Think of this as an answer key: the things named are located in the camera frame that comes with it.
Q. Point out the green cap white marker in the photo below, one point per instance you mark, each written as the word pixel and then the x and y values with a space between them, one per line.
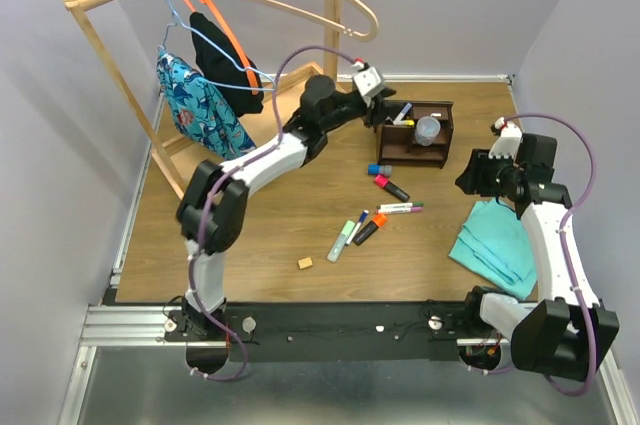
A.
pixel 402 205

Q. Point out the teal folded cloth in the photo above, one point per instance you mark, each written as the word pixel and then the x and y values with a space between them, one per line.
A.
pixel 492 243

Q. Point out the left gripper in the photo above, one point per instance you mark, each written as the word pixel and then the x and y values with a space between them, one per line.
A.
pixel 381 114

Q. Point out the mint green highlighter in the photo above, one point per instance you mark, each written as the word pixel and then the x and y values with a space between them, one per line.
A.
pixel 340 241

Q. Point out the blue patterned shorts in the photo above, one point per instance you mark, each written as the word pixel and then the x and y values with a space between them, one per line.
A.
pixel 199 110

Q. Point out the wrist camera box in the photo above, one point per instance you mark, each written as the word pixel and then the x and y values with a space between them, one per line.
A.
pixel 508 138
pixel 367 81

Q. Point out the purple cap white marker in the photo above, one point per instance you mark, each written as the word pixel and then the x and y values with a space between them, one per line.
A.
pixel 400 117

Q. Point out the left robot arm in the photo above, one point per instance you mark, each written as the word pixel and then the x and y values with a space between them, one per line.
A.
pixel 212 211

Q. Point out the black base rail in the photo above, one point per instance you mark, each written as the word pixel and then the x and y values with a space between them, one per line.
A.
pixel 337 332

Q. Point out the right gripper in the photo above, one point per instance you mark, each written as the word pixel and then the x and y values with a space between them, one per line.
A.
pixel 481 163

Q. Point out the blue cap whiteboard marker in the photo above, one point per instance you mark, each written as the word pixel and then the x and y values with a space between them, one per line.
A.
pixel 357 226

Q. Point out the brown wooden desk organizer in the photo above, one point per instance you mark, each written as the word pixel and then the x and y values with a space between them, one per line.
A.
pixel 396 144

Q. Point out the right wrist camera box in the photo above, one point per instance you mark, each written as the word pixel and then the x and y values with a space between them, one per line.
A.
pixel 508 138

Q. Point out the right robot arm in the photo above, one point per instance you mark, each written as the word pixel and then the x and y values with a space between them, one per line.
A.
pixel 569 332

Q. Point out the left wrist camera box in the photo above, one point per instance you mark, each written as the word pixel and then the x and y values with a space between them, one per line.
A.
pixel 367 81

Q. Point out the black garment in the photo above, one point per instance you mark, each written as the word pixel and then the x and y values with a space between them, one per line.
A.
pixel 216 67

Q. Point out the clear paperclip jar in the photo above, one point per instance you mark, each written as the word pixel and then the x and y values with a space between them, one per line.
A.
pixel 426 130

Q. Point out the orange black highlighter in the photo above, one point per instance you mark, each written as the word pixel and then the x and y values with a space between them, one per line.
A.
pixel 370 228

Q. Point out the pink black highlighter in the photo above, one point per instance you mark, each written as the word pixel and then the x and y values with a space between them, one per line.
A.
pixel 384 183

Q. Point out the pink cap white marker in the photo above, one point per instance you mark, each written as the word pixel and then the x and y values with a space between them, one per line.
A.
pixel 399 210

